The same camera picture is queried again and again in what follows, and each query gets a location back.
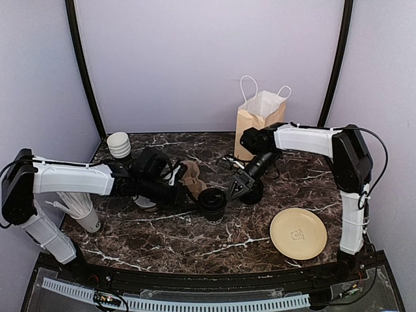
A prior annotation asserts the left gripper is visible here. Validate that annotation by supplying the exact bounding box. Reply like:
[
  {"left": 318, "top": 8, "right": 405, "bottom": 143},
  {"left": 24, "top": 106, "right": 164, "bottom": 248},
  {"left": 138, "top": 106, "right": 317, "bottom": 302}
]
[{"left": 138, "top": 175, "right": 198, "bottom": 211}]

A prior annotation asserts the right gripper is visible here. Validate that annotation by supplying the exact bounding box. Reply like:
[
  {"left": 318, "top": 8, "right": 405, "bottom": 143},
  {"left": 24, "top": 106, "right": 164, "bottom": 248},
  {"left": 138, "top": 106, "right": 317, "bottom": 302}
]
[{"left": 226, "top": 150, "right": 279, "bottom": 201}]

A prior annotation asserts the stack of black lids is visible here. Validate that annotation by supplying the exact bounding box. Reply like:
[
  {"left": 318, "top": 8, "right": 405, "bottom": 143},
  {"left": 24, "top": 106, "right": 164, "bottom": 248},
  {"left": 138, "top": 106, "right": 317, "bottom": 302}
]
[{"left": 240, "top": 181, "right": 264, "bottom": 205}]

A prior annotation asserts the brown paper bag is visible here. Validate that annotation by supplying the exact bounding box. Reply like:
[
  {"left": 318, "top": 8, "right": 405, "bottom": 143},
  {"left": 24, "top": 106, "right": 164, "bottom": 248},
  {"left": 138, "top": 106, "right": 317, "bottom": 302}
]
[{"left": 234, "top": 75, "right": 292, "bottom": 161}]

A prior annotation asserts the stack of paper cups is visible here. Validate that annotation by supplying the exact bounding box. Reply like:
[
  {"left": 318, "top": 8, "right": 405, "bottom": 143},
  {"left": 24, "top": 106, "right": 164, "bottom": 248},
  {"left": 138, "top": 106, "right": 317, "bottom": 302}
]
[{"left": 107, "top": 132, "right": 131, "bottom": 159}]

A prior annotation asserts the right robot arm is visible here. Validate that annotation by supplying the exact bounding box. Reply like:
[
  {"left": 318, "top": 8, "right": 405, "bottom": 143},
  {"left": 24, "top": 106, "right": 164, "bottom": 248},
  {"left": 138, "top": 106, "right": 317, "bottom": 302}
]
[{"left": 226, "top": 122, "right": 379, "bottom": 256}]

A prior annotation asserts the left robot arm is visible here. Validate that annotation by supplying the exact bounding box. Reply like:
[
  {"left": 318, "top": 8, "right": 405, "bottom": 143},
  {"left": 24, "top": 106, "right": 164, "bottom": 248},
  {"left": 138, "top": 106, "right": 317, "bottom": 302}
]
[{"left": 1, "top": 149, "right": 196, "bottom": 283}]

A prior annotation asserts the cardboard cup carrier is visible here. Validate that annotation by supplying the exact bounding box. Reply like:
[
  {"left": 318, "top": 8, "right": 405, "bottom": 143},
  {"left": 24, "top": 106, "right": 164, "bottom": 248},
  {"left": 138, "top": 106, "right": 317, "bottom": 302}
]
[{"left": 180, "top": 161, "right": 207, "bottom": 199}]

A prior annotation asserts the white ceramic bowl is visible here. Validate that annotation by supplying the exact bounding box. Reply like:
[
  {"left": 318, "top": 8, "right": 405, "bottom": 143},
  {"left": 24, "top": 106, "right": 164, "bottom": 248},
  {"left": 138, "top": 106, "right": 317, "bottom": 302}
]
[{"left": 133, "top": 196, "right": 158, "bottom": 212}]

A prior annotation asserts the yellow plate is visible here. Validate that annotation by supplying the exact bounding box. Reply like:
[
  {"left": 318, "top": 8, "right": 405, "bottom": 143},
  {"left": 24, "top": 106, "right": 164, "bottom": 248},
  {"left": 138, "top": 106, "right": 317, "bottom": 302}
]
[{"left": 270, "top": 208, "right": 328, "bottom": 260}]

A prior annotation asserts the cup of wrapped straws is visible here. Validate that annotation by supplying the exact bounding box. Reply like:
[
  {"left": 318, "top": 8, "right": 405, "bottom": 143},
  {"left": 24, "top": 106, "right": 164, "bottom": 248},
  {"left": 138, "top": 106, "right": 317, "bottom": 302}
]
[{"left": 45, "top": 192, "right": 101, "bottom": 233}]

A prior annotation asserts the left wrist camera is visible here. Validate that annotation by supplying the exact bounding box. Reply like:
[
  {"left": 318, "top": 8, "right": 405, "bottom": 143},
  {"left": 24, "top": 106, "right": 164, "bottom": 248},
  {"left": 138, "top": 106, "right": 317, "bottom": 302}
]
[{"left": 165, "top": 162, "right": 188, "bottom": 186}]

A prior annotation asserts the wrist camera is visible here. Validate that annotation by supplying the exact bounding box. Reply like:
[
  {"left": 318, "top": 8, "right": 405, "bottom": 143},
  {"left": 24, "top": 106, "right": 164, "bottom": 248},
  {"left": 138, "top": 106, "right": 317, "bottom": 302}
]
[
  {"left": 216, "top": 155, "right": 248, "bottom": 170},
  {"left": 165, "top": 162, "right": 188, "bottom": 186}
]

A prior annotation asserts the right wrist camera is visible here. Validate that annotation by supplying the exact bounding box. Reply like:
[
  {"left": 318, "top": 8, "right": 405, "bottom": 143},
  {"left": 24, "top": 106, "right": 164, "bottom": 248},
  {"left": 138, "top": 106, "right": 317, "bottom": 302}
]
[{"left": 216, "top": 155, "right": 248, "bottom": 170}]

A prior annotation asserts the black front rail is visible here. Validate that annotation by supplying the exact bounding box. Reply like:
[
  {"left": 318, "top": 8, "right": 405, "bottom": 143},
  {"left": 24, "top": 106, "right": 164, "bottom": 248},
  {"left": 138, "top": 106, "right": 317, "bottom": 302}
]
[{"left": 38, "top": 252, "right": 384, "bottom": 295}]

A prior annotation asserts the white cable duct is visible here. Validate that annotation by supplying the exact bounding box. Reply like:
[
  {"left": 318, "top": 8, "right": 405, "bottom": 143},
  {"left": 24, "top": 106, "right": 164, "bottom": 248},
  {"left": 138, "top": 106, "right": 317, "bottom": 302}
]
[{"left": 41, "top": 278, "right": 310, "bottom": 311}]

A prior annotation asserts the right black frame post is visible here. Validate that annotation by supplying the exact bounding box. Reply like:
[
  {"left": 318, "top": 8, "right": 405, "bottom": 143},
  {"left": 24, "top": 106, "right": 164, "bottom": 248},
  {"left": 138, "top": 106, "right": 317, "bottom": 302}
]
[{"left": 317, "top": 0, "right": 354, "bottom": 127}]

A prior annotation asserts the black frame post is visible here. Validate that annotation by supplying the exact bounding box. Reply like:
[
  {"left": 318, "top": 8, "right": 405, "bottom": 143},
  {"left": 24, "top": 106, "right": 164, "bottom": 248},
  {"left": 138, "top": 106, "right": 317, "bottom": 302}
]
[
  {"left": 65, "top": 0, "right": 107, "bottom": 140},
  {"left": 317, "top": 0, "right": 354, "bottom": 127}
]

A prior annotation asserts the left black frame post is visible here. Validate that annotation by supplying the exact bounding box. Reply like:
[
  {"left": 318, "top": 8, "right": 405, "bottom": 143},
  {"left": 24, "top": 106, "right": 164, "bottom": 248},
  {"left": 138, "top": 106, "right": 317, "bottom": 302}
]
[{"left": 65, "top": 0, "right": 107, "bottom": 140}]

